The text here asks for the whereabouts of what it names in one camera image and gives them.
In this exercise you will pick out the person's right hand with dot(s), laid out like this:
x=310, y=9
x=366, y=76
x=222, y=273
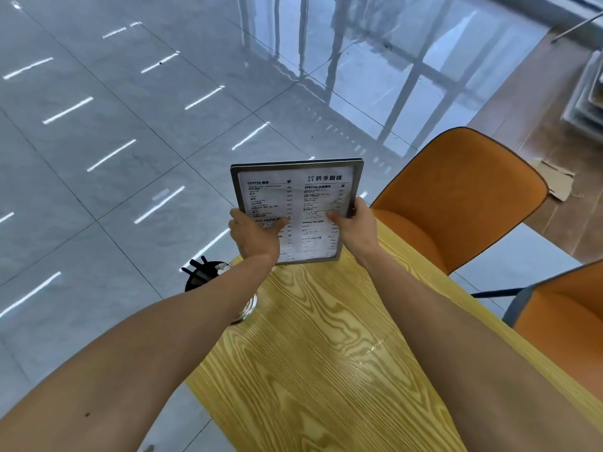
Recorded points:
x=358, y=232

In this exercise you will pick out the person's left hand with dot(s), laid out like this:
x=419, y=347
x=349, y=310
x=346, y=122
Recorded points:
x=252, y=237

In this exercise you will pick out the person's left thumb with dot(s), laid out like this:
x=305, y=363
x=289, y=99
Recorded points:
x=275, y=223

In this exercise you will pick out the person's right thumb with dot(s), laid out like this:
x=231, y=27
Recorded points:
x=337, y=217

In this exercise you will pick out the grey framed menu board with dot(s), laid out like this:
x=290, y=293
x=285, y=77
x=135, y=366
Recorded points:
x=301, y=202

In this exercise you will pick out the person's left forearm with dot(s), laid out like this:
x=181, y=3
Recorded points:
x=141, y=353

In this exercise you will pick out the person's right forearm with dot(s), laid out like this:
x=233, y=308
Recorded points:
x=471, y=362

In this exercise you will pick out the glass cup with black straws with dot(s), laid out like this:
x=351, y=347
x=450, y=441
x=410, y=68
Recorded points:
x=207, y=277

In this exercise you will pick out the orange upholstered chair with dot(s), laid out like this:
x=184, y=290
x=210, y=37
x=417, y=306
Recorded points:
x=560, y=324
x=452, y=202

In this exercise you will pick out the cardboard scrap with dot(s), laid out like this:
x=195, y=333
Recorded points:
x=558, y=181

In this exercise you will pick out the stack of white boards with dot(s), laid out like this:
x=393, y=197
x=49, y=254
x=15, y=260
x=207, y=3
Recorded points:
x=589, y=98

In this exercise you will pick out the metal rod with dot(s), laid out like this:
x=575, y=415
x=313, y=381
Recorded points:
x=577, y=27

